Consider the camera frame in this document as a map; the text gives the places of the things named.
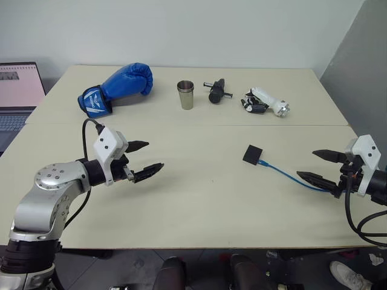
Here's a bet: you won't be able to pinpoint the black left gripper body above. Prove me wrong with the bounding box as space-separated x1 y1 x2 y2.
109 153 135 183

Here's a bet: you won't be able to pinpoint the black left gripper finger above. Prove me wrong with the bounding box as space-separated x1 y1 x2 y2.
132 163 165 184
126 140 150 153

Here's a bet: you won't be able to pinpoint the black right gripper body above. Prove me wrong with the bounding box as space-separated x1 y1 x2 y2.
332 152 364 199

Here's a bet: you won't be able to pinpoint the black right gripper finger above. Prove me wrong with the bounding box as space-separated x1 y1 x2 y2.
311 149 346 164
296 170 340 195

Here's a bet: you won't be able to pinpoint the small black square box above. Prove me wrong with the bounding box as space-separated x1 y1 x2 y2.
242 144 264 166

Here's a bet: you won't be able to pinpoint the blue boxing glove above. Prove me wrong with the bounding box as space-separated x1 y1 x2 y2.
77 62 154 119

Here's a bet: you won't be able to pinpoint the stacked steel cups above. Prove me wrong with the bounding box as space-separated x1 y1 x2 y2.
177 80 195 111

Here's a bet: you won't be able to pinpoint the white robotic hand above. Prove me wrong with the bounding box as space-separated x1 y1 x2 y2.
240 86 291 118

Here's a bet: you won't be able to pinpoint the black cylinder with metal shaft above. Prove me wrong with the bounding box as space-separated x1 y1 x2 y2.
203 78 234 105

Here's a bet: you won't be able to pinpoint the white sneaker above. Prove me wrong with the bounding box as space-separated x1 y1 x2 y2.
329 260 374 290

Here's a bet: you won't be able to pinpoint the dark rounded shape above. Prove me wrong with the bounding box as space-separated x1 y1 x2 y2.
152 256 187 290

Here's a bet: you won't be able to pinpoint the grey laptop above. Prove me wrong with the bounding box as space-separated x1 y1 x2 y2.
0 62 47 156

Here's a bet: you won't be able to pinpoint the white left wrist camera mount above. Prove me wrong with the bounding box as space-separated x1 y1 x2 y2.
93 127 129 187

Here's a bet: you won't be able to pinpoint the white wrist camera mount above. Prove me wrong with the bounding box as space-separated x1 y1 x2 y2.
93 127 129 187
345 135 382 197

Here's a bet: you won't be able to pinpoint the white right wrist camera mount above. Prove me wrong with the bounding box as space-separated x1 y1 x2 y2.
345 135 382 197

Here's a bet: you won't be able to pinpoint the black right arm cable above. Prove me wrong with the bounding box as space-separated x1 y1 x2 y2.
344 173 387 247

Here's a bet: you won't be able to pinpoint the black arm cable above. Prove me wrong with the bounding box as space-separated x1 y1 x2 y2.
344 173 387 247
61 118 105 231

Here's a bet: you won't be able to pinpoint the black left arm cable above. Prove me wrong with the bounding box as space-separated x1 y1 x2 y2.
61 118 105 231

